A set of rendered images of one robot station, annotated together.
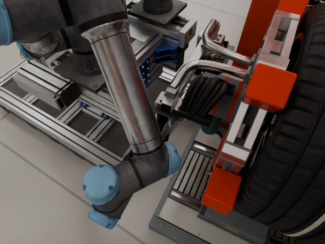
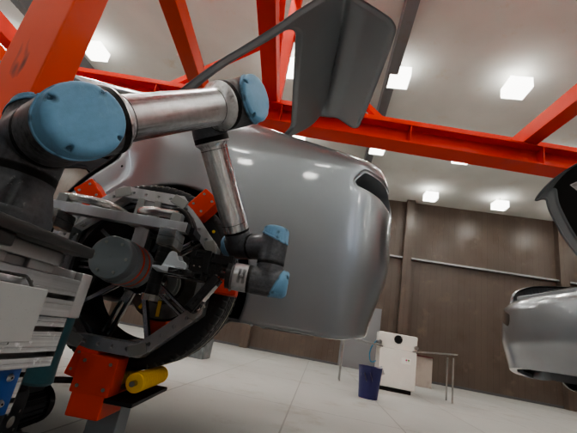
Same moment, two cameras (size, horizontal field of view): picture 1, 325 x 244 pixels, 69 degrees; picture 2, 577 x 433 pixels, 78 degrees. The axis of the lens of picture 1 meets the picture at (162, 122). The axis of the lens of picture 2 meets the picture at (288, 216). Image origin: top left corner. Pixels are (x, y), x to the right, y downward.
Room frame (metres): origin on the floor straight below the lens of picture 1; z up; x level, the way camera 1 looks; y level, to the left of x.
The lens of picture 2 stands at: (0.56, 1.04, 0.73)
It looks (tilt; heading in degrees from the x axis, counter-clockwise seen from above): 18 degrees up; 246
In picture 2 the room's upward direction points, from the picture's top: 10 degrees clockwise
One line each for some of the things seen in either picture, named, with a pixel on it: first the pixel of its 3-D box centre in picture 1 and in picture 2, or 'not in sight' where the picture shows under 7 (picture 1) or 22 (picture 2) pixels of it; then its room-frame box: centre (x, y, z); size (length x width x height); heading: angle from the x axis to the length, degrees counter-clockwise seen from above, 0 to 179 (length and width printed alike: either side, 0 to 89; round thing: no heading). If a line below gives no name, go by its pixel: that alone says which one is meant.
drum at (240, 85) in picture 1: (227, 99); (124, 263); (0.53, -0.22, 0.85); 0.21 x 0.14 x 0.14; 64
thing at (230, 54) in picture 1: (233, 32); (106, 199); (0.64, -0.22, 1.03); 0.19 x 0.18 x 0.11; 64
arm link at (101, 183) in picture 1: (111, 185); (269, 246); (0.19, 0.11, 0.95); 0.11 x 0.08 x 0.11; 118
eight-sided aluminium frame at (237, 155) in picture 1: (248, 106); (133, 267); (0.50, -0.29, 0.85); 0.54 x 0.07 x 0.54; 154
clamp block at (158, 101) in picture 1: (171, 106); (171, 239); (0.44, -0.03, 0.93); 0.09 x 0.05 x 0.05; 64
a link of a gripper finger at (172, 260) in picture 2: not in sight; (170, 262); (0.43, 0.04, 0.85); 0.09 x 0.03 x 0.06; 163
